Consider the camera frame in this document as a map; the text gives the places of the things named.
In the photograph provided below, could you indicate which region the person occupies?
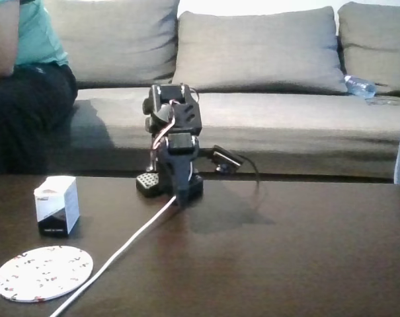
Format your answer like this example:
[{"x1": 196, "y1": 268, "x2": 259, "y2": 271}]
[{"x1": 0, "y1": 0, "x2": 79, "y2": 176}]

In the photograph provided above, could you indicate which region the gray sofa back cushion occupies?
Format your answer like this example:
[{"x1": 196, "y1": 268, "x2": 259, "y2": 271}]
[
  {"x1": 171, "y1": 5, "x2": 350, "y2": 96},
  {"x1": 337, "y1": 1, "x2": 400, "y2": 96},
  {"x1": 42, "y1": 0, "x2": 181, "y2": 89}
]

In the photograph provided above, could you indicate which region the round white patterned coaster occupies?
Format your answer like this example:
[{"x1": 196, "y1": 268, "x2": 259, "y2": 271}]
[{"x1": 0, "y1": 246, "x2": 94, "y2": 304}]

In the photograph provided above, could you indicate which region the red white servo wire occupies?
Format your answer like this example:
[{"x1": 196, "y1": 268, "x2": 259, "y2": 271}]
[{"x1": 148, "y1": 88, "x2": 200, "y2": 166}]

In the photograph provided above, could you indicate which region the gray fabric sofa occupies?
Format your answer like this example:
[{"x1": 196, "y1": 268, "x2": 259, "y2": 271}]
[{"x1": 67, "y1": 81, "x2": 400, "y2": 182}]

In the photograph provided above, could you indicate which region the white servo box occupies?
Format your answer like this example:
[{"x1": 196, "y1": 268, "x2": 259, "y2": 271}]
[{"x1": 33, "y1": 176, "x2": 81, "y2": 239}]

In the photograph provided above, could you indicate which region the white cable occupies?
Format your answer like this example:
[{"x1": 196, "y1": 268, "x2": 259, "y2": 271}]
[{"x1": 49, "y1": 194, "x2": 179, "y2": 317}]

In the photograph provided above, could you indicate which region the clear plastic water bottle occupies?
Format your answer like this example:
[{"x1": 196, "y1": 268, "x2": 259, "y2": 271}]
[{"x1": 343, "y1": 74, "x2": 377, "y2": 99}]

